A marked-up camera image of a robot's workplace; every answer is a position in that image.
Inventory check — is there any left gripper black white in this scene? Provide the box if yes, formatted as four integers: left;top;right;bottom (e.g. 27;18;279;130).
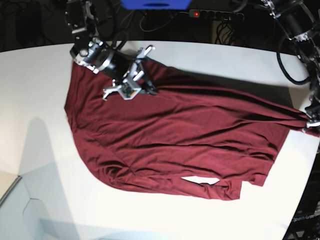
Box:
302;103;320;133

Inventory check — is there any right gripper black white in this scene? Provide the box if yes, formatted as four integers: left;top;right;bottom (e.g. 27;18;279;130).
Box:
102;45;158;101

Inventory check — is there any dark red long-sleeve t-shirt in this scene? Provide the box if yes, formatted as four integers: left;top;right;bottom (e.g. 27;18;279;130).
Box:
64;60;308;201

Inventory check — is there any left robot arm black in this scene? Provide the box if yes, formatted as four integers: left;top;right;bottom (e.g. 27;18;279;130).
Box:
262;0;320;130

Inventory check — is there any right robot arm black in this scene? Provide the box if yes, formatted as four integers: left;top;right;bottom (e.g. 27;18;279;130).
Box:
65;0;158;101

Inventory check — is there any blue box at table back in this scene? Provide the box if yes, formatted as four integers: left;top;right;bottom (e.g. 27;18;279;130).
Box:
120;0;191;10

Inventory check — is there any black power strip red light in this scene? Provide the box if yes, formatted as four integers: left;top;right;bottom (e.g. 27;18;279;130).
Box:
188;9;245;22

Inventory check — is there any black OpenArm labelled case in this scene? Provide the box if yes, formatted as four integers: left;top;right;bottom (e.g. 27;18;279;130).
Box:
283;152;320;240

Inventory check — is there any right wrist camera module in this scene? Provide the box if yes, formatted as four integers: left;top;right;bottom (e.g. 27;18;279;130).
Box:
118;80;142;101

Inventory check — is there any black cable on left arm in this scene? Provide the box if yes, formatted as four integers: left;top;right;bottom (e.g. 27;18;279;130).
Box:
276;37;312;85

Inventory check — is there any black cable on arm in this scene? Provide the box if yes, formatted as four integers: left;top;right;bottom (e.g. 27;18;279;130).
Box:
94;0;136;66
276;37;312;85

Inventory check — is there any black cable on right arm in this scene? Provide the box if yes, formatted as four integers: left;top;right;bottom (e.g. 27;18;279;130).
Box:
94;0;136;66

